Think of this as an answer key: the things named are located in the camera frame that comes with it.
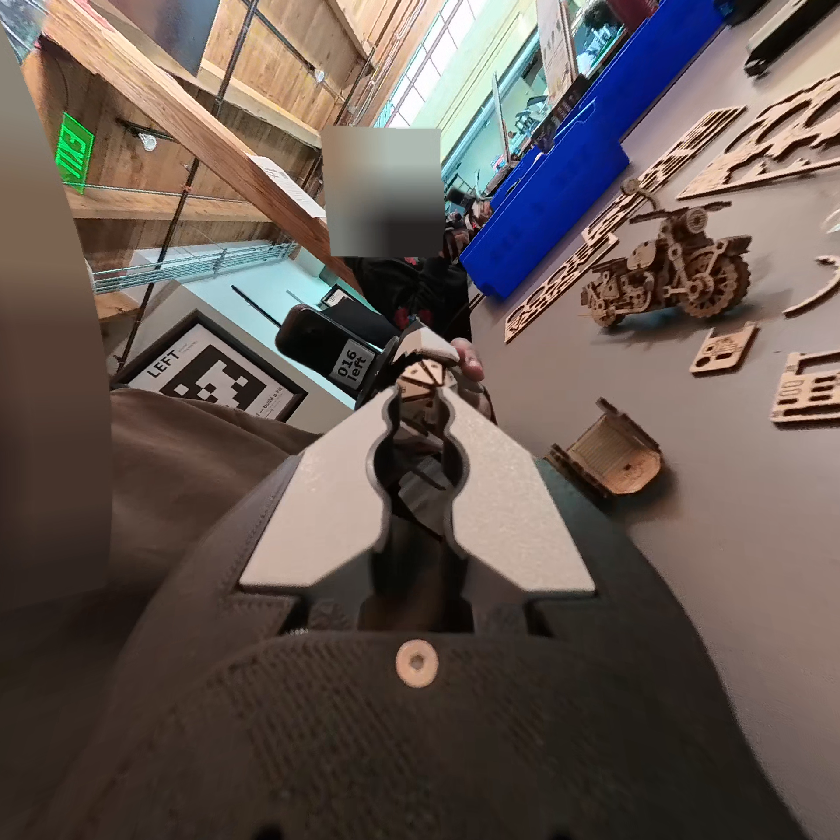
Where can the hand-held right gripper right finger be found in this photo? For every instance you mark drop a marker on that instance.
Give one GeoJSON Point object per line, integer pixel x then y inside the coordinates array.
{"type": "Point", "coordinates": [518, 518]}

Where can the small slotted wooden sheet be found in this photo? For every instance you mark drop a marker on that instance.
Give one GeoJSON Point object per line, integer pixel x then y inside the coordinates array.
{"type": "Point", "coordinates": [784, 407]}

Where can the wooden sidecar model part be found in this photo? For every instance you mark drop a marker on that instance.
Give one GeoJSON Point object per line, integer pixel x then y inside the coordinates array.
{"type": "Point", "coordinates": [617, 459]}

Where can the person's brown clothing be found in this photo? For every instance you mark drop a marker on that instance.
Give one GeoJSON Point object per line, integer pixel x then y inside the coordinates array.
{"type": "Point", "coordinates": [197, 459]}

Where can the green exit sign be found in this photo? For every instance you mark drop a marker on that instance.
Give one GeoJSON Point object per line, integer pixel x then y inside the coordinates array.
{"type": "Point", "coordinates": [72, 151]}

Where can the blue plastic bin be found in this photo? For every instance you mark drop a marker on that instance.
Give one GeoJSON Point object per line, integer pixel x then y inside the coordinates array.
{"type": "Point", "coordinates": [544, 216]}
{"type": "Point", "coordinates": [643, 72]}

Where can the small wooden card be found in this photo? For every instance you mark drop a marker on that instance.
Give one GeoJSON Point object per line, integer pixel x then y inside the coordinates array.
{"type": "Point", "coordinates": [738, 341]}

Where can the small wooden model part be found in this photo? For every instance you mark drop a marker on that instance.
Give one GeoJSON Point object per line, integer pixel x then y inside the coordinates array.
{"type": "Point", "coordinates": [423, 377]}

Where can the black flat device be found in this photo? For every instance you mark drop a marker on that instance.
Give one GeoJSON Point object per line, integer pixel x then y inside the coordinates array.
{"type": "Point", "coordinates": [787, 33]}

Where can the person's left hand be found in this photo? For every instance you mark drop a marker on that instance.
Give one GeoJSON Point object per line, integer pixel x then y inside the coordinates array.
{"type": "Point", "coordinates": [471, 361]}

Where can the wooden sheet with round holes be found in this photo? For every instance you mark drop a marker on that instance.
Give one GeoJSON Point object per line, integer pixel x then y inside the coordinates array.
{"type": "Point", "coordinates": [563, 287]}

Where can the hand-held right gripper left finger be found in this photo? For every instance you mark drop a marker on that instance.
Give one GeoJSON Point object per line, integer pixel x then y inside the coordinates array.
{"type": "Point", "coordinates": [315, 518]}

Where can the wooden motorcycle model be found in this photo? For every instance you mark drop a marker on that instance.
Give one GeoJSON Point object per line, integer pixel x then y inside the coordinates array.
{"type": "Point", "coordinates": [669, 262]}

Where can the curved wooden piece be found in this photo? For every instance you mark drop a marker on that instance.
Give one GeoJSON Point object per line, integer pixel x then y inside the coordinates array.
{"type": "Point", "coordinates": [814, 303]}

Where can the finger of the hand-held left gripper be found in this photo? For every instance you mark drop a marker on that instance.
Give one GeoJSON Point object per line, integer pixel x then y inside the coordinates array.
{"type": "Point", "coordinates": [436, 346]}

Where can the wooden sheet with large holes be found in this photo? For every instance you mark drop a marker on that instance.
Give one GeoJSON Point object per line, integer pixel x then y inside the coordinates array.
{"type": "Point", "coordinates": [754, 164]}

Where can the white paper sheet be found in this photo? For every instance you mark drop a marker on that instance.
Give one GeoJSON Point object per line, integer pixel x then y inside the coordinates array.
{"type": "Point", "coordinates": [289, 187]}

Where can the narrow wooden cut-out sheet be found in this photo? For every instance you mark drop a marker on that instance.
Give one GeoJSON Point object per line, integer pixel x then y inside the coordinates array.
{"type": "Point", "coordinates": [709, 134]}

